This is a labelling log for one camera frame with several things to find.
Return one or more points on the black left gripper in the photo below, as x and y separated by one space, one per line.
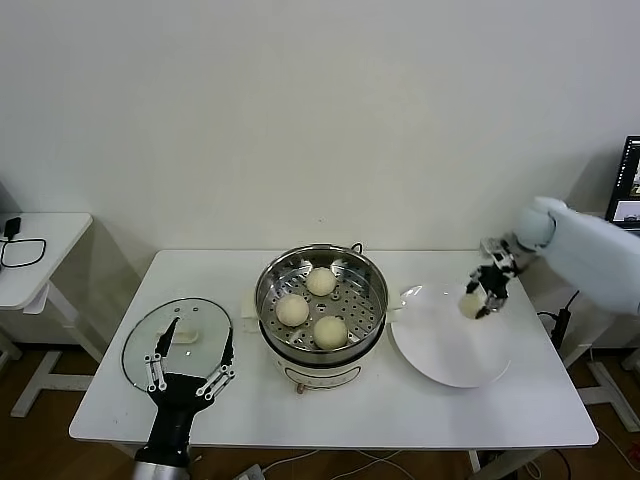
175 400

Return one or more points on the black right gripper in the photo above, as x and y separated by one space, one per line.
500 280

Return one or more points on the white steamed baozi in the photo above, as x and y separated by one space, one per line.
293 310
470 305
320 281
330 332

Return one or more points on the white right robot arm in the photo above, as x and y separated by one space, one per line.
590 255

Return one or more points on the stainless steel steamer pot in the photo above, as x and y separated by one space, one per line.
320 372

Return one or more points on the perforated steel steamer basket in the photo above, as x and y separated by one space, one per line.
360 310

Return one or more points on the round white plate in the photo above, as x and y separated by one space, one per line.
440 345

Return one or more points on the white floor power strip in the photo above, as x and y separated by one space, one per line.
248 473

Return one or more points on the white standing desk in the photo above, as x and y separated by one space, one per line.
610 395

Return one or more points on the open dark laptop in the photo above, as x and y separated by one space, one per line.
627 185

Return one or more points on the small white side table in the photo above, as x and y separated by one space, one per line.
50 235

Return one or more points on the black power adapter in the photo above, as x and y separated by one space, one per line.
13 227

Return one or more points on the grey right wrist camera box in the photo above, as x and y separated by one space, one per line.
497 250

